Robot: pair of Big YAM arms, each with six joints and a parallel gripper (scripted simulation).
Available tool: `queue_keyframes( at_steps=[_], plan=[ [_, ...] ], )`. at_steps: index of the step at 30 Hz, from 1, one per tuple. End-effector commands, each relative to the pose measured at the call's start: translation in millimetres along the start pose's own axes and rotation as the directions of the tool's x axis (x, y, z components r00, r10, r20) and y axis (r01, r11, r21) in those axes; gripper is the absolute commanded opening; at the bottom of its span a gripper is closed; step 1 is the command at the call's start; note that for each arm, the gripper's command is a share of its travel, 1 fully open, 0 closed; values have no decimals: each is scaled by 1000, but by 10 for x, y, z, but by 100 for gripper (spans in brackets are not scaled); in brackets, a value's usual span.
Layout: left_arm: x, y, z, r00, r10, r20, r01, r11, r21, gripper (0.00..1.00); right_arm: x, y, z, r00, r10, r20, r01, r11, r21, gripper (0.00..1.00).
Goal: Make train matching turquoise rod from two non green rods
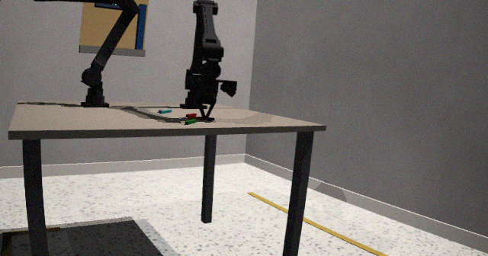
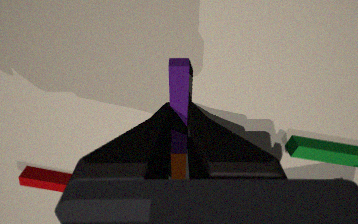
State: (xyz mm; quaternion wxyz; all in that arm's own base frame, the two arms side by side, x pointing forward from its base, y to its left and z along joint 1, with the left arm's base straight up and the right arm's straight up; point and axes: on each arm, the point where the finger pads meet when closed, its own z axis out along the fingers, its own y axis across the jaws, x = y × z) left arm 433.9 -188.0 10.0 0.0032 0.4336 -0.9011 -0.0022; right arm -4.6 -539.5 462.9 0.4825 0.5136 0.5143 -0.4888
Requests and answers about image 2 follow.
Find green rod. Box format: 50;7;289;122
285;135;358;167

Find red rod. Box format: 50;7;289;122
19;166;72;192

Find purple rod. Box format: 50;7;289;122
168;58;189;154

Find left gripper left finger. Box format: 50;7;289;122
67;102;171;184

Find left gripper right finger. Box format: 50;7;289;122
187;102;288;179

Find orange rod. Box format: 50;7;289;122
171;154;186;179

